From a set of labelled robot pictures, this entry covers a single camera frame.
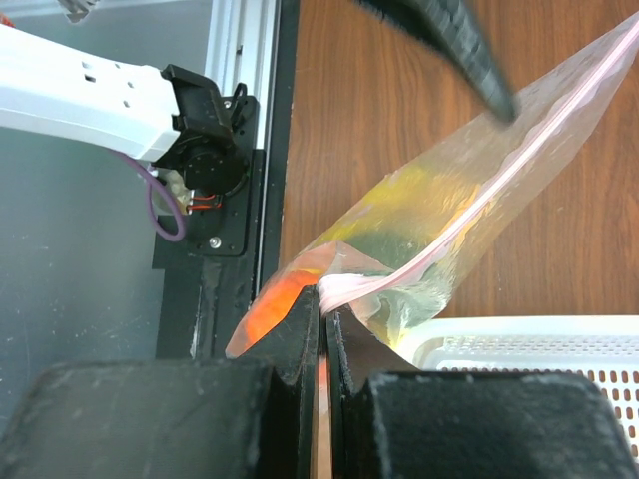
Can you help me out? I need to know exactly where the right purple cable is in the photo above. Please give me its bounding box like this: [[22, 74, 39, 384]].
[[114, 149, 189, 243]]

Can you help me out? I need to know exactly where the white perforated plastic basket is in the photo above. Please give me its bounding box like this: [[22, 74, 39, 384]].
[[398, 314, 638, 457]]

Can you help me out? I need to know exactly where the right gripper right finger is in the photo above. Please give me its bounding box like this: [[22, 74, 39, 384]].
[[326, 307, 638, 478]]

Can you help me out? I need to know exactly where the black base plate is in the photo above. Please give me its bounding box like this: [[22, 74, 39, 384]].
[[153, 1, 301, 359]]

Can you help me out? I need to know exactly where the orange fake pumpkin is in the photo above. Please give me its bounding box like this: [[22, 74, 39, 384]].
[[246, 269, 320, 344]]

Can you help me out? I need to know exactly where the clear zip top bag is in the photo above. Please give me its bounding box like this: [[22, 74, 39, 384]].
[[226, 16, 638, 357]]

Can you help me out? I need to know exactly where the yellow fake banana bunch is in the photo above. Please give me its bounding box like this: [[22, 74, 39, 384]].
[[313, 167, 482, 256]]

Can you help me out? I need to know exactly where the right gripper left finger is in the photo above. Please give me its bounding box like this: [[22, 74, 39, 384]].
[[1, 288, 320, 478]]

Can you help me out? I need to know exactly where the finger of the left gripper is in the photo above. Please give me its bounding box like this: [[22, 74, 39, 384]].
[[360, 0, 516, 122]]

